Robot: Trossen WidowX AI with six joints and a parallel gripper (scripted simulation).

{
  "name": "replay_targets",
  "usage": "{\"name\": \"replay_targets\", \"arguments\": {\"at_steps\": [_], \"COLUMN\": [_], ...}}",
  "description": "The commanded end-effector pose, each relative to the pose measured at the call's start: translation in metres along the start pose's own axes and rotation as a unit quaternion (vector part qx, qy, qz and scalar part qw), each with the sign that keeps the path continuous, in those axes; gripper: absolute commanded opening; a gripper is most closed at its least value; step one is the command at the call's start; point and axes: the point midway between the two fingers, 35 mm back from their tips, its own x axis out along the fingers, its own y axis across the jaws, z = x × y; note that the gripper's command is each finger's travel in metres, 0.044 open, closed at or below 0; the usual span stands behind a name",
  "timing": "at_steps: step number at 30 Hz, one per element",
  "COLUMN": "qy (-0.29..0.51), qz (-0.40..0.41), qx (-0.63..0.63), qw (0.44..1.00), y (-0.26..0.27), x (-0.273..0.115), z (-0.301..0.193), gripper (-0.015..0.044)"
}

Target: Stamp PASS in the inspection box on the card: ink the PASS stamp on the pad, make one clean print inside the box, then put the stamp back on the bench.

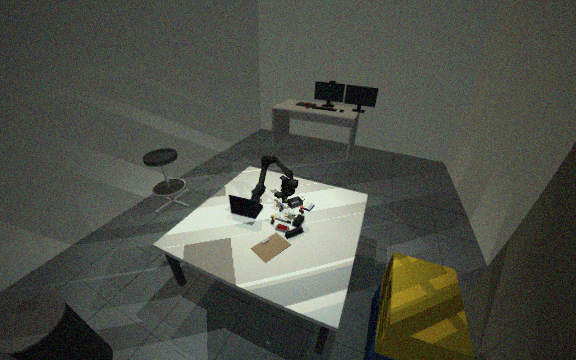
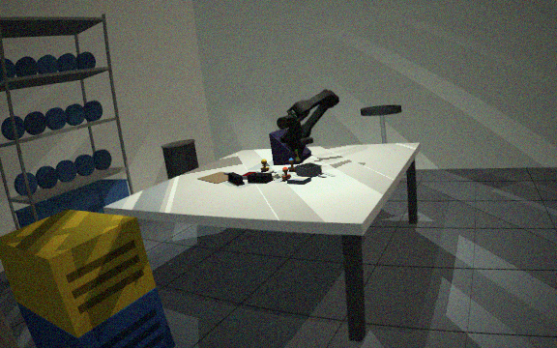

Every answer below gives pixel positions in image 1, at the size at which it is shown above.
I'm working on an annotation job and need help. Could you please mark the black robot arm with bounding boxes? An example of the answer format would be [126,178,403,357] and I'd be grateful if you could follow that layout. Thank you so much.
[250,156,298,203]

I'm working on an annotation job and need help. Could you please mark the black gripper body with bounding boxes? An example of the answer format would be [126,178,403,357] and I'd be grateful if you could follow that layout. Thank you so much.
[274,185,289,199]

